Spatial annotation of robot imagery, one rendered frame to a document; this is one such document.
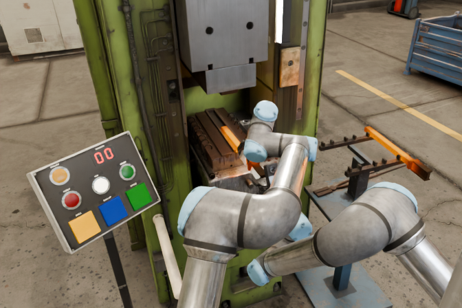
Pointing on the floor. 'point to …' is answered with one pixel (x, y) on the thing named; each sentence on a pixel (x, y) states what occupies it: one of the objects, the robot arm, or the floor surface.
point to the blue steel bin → (437, 47)
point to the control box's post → (117, 268)
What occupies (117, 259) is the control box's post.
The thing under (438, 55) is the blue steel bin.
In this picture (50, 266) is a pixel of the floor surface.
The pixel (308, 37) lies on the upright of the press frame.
